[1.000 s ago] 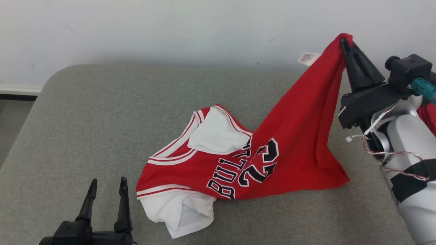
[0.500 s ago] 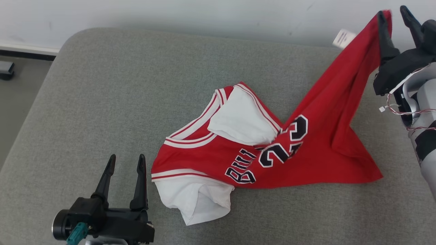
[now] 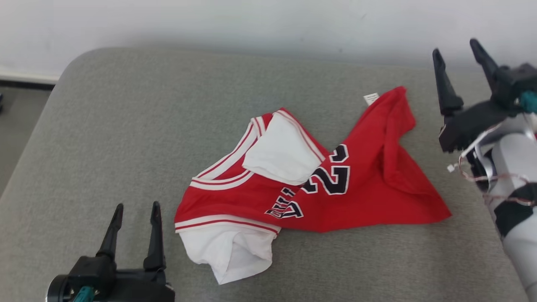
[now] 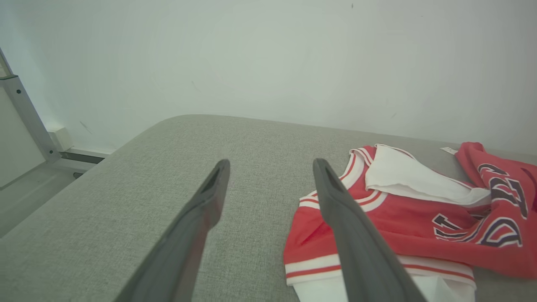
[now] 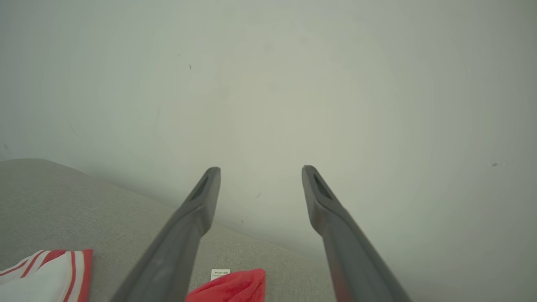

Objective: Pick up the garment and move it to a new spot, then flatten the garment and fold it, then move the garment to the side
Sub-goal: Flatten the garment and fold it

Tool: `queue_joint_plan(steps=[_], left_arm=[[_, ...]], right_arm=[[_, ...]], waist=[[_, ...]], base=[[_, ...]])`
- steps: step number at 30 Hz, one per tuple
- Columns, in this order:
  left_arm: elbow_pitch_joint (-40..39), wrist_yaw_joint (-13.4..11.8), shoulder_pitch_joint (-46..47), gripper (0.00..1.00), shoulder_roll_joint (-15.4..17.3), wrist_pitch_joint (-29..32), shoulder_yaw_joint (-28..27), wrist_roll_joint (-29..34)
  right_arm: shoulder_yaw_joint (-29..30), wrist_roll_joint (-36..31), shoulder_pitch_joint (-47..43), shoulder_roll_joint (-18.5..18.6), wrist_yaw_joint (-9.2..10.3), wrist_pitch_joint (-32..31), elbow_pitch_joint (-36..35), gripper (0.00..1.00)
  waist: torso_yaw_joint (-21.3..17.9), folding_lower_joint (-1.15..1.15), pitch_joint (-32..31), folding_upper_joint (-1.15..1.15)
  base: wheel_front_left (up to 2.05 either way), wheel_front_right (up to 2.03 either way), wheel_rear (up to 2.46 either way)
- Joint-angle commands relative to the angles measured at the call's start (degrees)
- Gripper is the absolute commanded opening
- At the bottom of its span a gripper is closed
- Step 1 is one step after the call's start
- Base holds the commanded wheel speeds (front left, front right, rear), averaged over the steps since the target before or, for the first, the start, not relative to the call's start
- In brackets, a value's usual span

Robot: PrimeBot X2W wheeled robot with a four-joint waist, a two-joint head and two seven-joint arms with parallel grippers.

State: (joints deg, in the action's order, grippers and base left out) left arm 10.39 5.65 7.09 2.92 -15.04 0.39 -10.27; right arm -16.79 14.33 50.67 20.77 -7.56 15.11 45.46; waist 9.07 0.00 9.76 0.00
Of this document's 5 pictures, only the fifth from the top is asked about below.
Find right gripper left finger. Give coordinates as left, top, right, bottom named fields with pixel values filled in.
left=110, top=167, right=222, bottom=302

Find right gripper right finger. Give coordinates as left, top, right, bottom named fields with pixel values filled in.
left=301, top=165, right=412, bottom=302

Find red basketball jersey white sleeves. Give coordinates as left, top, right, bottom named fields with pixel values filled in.
left=0, top=250, right=266, bottom=302

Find grey fabric sofa cushion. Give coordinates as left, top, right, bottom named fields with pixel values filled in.
left=0, top=159, right=336, bottom=302

